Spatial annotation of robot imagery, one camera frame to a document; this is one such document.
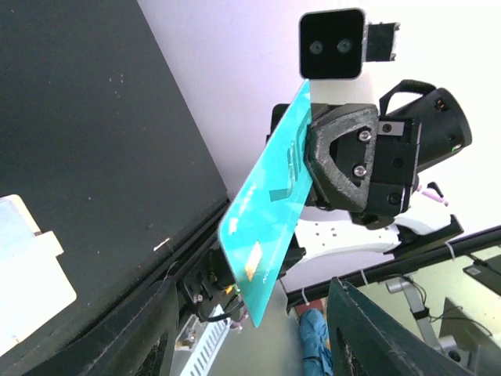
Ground grey background stand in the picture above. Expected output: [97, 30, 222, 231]
[385, 276, 470, 365]

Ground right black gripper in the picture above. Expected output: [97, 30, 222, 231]
[265, 102, 424, 230]

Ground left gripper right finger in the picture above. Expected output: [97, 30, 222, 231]
[326, 277, 471, 376]

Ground blue cloth in background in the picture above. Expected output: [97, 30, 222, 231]
[299, 309, 333, 376]

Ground teal VIP credit card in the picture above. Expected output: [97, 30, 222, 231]
[218, 81, 312, 327]

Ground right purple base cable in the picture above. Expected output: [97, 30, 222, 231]
[230, 309, 251, 334]

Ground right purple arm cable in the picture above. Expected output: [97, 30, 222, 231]
[416, 186, 451, 207]

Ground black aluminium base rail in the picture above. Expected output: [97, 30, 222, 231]
[1, 200, 229, 375]

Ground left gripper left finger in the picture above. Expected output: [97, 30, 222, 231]
[26, 278, 179, 376]

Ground tan card holder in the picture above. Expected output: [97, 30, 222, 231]
[1, 194, 77, 354]

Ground white slotted cable duct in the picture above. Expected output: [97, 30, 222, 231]
[170, 315, 230, 376]

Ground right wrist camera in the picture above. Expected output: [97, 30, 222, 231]
[298, 8, 401, 104]

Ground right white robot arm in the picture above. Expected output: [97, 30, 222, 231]
[283, 80, 472, 268]

